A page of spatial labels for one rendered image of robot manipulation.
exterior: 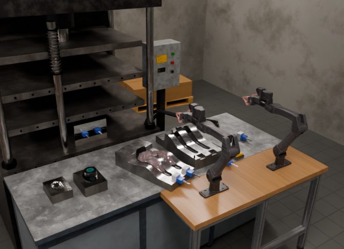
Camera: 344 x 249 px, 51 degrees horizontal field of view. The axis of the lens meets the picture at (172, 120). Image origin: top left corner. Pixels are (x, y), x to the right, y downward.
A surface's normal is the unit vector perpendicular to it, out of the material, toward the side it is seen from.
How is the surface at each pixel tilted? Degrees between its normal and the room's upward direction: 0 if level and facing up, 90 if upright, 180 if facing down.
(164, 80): 90
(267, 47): 90
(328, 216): 0
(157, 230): 90
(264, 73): 90
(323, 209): 0
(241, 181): 0
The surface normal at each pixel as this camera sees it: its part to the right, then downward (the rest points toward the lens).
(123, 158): -0.61, 0.33
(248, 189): 0.03, -0.90
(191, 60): 0.54, 0.37
